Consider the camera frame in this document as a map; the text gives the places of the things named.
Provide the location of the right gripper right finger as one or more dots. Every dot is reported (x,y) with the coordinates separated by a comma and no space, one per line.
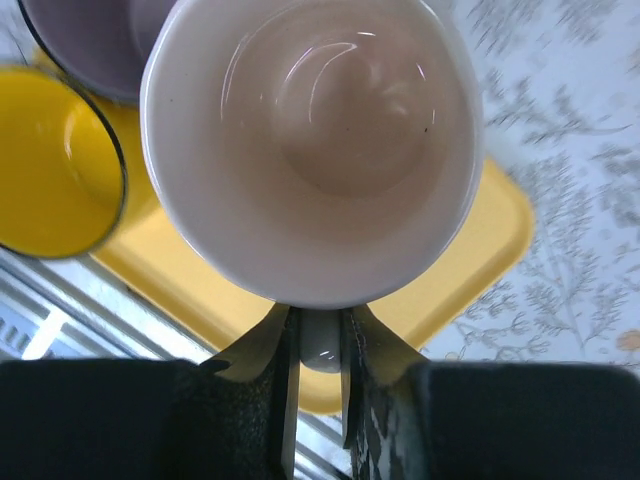
(408,417)

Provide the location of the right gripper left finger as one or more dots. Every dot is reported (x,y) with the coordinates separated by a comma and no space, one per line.
(232,416)

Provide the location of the yellow mug black handle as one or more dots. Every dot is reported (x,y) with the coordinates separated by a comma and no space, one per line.
(72,169)

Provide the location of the pink cup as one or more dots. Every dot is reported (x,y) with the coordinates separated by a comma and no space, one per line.
(320,154)

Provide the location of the purple mug black handle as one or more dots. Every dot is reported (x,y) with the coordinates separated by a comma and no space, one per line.
(103,44)

